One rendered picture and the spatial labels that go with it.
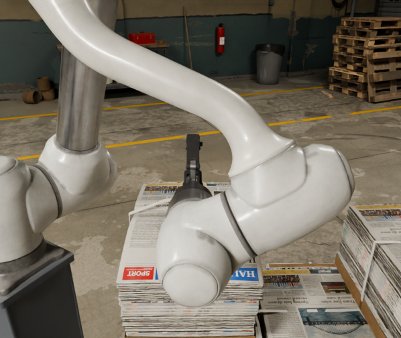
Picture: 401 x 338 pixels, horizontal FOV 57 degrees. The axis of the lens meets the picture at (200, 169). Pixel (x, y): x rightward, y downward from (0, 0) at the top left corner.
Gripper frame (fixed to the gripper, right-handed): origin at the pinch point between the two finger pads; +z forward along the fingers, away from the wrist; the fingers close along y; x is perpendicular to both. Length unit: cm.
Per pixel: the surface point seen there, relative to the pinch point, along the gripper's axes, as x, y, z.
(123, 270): -13.5, 14.7, -17.5
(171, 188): -5.7, 10.5, 13.4
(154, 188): -10.3, 10.6, 13.6
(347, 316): 42, 42, 0
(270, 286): 23.6, 41.5, 12.3
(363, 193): 156, 105, 225
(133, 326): -12.5, 30.5, -15.5
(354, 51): 283, -4, 592
